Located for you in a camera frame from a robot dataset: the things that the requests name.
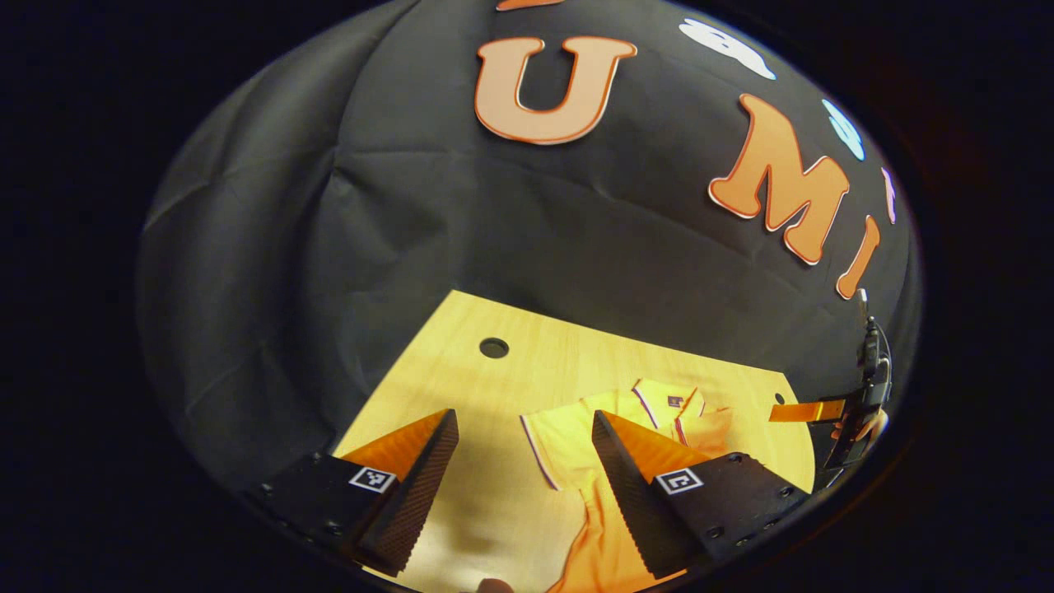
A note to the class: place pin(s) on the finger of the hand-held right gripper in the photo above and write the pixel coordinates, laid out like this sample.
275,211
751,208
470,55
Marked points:
840,449
811,410

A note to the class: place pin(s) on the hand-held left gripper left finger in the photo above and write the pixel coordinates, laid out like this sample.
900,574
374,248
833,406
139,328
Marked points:
416,486

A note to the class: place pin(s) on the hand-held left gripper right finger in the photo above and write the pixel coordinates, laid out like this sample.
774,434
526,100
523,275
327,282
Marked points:
630,494

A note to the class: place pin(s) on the orange T-shirt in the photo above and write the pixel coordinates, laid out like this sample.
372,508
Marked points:
568,445

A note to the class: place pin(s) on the black backdrop cloth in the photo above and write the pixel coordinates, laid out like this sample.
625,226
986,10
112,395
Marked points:
535,231

